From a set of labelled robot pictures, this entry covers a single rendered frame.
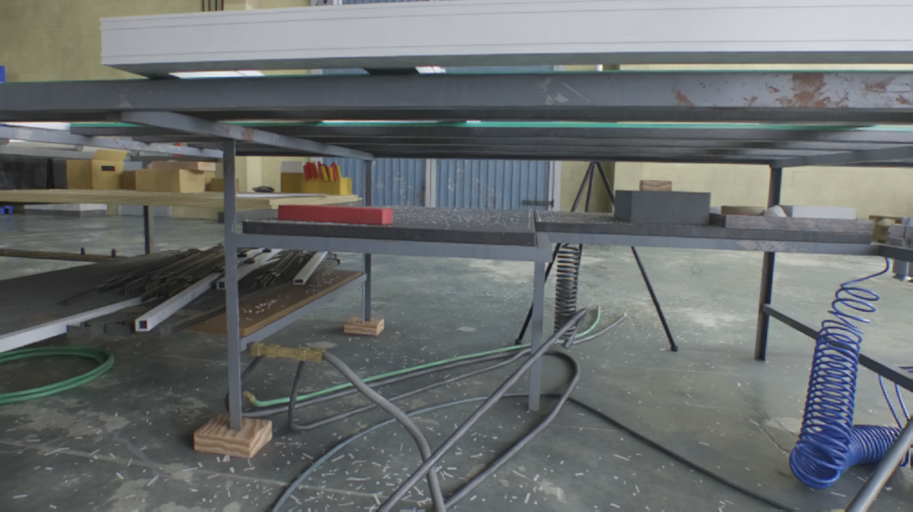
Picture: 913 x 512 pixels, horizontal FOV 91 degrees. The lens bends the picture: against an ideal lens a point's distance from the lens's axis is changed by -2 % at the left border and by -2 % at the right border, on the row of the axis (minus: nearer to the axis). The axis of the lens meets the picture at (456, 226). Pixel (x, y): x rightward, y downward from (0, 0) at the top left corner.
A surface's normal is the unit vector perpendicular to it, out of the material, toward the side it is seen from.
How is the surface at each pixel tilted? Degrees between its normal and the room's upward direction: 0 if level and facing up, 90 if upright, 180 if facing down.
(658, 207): 90
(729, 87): 90
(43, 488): 0
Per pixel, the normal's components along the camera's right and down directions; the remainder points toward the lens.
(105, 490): 0.03, -1.00
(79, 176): -0.13, 0.09
